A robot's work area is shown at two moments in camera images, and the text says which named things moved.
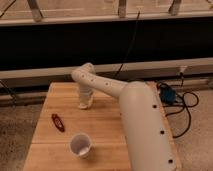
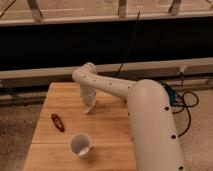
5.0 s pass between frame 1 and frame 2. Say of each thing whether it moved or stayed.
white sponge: moved
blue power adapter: stayed
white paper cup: stayed
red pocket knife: stayed
